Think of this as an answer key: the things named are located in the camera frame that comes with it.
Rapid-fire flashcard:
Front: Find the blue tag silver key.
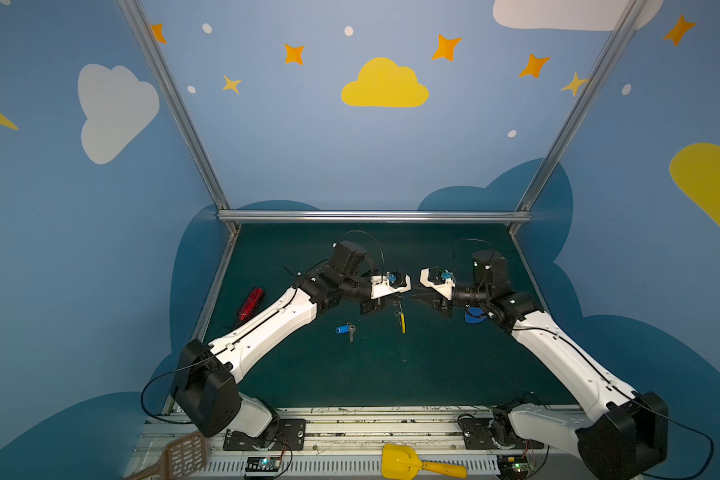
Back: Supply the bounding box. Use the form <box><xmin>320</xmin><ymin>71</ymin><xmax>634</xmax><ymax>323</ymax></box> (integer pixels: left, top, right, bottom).
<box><xmin>335</xmin><ymin>323</ymin><xmax>356</xmax><ymax>342</ymax></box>

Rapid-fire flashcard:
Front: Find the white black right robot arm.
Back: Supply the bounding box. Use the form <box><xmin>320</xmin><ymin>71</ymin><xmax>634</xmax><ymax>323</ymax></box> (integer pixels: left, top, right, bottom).
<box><xmin>417</xmin><ymin>250</ymin><xmax>669</xmax><ymax>479</ymax></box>

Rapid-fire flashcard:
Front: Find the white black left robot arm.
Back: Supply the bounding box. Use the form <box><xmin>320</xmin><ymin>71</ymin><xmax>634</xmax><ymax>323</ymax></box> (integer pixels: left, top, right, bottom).
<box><xmin>171</xmin><ymin>241</ymin><xmax>412</xmax><ymax>438</ymax></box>

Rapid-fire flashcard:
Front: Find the shiny red cylinder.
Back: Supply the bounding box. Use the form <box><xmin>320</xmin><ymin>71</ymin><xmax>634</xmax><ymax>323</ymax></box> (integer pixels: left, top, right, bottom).
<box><xmin>236</xmin><ymin>287</ymin><xmax>266</xmax><ymax>323</ymax></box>

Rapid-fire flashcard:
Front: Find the yellow plastic scoop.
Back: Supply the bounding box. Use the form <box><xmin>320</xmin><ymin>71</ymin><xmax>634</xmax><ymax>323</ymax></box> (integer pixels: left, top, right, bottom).
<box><xmin>381</xmin><ymin>444</ymin><xmax>468</xmax><ymax>480</ymax></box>

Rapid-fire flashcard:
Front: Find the right green circuit board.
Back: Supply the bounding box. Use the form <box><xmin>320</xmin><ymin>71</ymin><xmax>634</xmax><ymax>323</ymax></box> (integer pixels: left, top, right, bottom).
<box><xmin>496</xmin><ymin>456</ymin><xmax>534</xmax><ymax>480</ymax></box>

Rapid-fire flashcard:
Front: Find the green circuit board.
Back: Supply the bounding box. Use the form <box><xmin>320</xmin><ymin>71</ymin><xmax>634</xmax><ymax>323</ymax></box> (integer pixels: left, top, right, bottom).
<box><xmin>496</xmin><ymin>456</ymin><xmax>534</xmax><ymax>480</ymax></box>
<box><xmin>243</xmin><ymin>456</ymin><xmax>283</xmax><ymax>478</ymax></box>

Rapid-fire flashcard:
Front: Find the left green circuit board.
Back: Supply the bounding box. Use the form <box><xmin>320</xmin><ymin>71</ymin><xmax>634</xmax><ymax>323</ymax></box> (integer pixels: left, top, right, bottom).
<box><xmin>243</xmin><ymin>456</ymin><xmax>283</xmax><ymax>478</ymax></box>

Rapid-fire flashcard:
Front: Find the brown slotted spatula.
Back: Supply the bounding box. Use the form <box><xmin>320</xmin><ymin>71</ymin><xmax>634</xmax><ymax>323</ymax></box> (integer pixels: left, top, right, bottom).
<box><xmin>124</xmin><ymin>431</ymin><xmax>208</xmax><ymax>480</ymax></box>

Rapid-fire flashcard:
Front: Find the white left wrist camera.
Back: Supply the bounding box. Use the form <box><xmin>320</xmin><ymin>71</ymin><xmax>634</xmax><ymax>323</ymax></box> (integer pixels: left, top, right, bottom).
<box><xmin>370</xmin><ymin>272</ymin><xmax>411</xmax><ymax>299</ymax></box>

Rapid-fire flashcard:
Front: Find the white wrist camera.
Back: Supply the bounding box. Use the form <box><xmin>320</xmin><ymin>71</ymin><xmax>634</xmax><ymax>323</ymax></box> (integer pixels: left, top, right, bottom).
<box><xmin>370</xmin><ymin>272</ymin><xmax>411</xmax><ymax>299</ymax></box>
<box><xmin>419</xmin><ymin>267</ymin><xmax>456</xmax><ymax>301</ymax></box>

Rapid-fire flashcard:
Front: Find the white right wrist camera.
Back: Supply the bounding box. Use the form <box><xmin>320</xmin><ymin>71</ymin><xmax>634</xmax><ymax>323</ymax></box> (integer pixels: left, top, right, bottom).
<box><xmin>419</xmin><ymin>267</ymin><xmax>456</xmax><ymax>301</ymax></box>

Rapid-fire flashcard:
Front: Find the aluminium back frame rail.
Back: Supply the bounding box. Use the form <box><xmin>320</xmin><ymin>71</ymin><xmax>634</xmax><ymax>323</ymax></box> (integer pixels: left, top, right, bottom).
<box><xmin>217</xmin><ymin>210</ymin><xmax>532</xmax><ymax>224</ymax></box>

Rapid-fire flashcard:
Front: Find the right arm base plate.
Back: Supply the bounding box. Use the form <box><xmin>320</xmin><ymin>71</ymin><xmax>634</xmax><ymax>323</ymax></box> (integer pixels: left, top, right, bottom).
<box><xmin>456</xmin><ymin>414</ymin><xmax>545</xmax><ymax>450</ymax></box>

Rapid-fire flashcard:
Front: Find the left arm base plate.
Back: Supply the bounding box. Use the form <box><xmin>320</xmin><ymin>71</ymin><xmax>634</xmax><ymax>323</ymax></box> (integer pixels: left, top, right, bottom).
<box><xmin>222</xmin><ymin>418</ymin><xmax>306</xmax><ymax>451</ymax></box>

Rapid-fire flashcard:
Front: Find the grey slotted cable duct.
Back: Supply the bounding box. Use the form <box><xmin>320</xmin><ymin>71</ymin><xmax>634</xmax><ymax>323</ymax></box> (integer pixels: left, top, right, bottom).
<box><xmin>197</xmin><ymin>455</ymin><xmax>499</xmax><ymax>479</ymax></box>

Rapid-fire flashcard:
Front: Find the aluminium right frame post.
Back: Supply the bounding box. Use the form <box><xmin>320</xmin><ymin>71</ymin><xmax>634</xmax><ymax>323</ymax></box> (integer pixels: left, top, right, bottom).
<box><xmin>508</xmin><ymin>0</ymin><xmax>649</xmax><ymax>238</ymax></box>

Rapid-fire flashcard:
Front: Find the aluminium frame post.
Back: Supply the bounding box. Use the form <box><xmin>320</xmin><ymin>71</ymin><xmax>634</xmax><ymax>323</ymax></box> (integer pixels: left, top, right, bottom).
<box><xmin>508</xmin><ymin>0</ymin><xmax>649</xmax><ymax>238</ymax></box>
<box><xmin>118</xmin><ymin>0</ymin><xmax>230</xmax><ymax>213</ymax></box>

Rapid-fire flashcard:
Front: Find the aluminium left frame post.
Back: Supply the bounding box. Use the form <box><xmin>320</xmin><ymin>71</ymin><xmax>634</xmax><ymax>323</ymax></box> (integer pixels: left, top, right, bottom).
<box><xmin>118</xmin><ymin>0</ymin><xmax>230</xmax><ymax>213</ymax></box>

